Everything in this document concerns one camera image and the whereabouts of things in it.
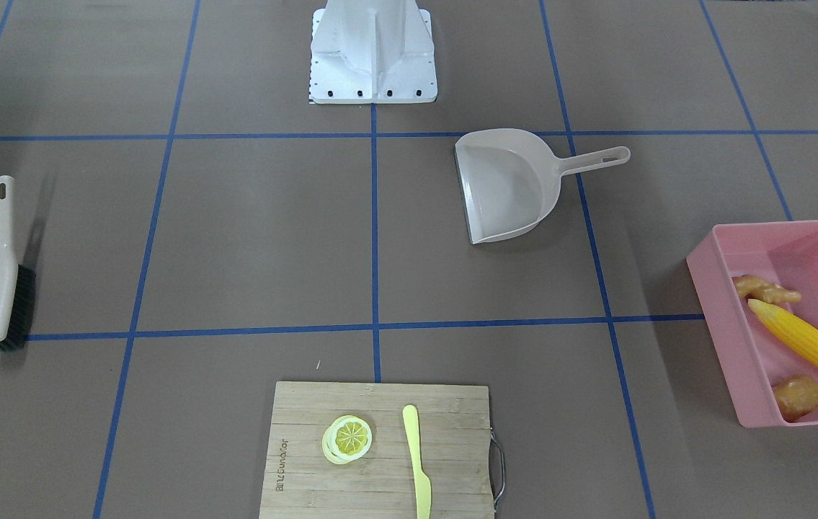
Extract beige plastic dustpan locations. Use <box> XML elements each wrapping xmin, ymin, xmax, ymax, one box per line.
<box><xmin>454</xmin><ymin>128</ymin><xmax>631</xmax><ymax>245</ymax></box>

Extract brown toy ginger root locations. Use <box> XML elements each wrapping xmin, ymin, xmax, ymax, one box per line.
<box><xmin>732</xmin><ymin>275</ymin><xmax>803</xmax><ymax>305</ymax></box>

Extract white brush with black bristles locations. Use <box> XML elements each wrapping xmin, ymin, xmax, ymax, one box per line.
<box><xmin>0</xmin><ymin>175</ymin><xmax>36</xmax><ymax>352</ymax></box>

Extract brown toy potato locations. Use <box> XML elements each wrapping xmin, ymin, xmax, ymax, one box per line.
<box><xmin>772</xmin><ymin>375</ymin><xmax>818</xmax><ymax>422</ymax></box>

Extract yellow toy corn cob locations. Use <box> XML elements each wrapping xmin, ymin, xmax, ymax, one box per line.
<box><xmin>746</xmin><ymin>299</ymin><xmax>818</xmax><ymax>368</ymax></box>

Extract pink plastic bin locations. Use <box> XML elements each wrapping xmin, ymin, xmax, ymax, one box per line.
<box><xmin>688</xmin><ymin>220</ymin><xmax>818</xmax><ymax>427</ymax></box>

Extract yellow lemon slices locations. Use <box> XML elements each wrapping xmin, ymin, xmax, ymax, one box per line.
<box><xmin>320</xmin><ymin>416</ymin><xmax>373</xmax><ymax>464</ymax></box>

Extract bamboo cutting board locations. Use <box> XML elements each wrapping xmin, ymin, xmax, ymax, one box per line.
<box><xmin>258</xmin><ymin>381</ymin><xmax>497</xmax><ymax>518</ymax></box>

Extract yellow plastic knife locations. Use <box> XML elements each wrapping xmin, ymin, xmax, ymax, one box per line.
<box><xmin>402</xmin><ymin>404</ymin><xmax>434</xmax><ymax>518</ymax></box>

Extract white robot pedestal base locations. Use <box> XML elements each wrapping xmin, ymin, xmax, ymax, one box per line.
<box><xmin>308</xmin><ymin>1</ymin><xmax>438</xmax><ymax>105</ymax></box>

